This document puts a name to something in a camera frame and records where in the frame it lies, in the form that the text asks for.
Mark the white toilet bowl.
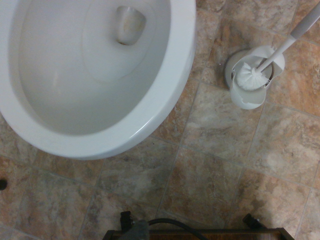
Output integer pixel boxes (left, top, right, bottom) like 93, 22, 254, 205
0, 0, 197, 161

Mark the black floor cable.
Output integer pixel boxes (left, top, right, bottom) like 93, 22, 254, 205
147, 217, 208, 240

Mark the black table foot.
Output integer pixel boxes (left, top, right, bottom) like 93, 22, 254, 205
242, 212, 262, 230
119, 211, 133, 231

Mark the white toilet brush holder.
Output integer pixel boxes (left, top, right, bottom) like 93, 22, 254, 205
224, 44, 286, 111

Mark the dark wooden table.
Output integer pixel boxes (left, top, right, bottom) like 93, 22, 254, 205
102, 227, 296, 240

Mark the white toilet brush grey handle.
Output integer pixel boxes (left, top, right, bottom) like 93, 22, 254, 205
236, 3, 320, 91

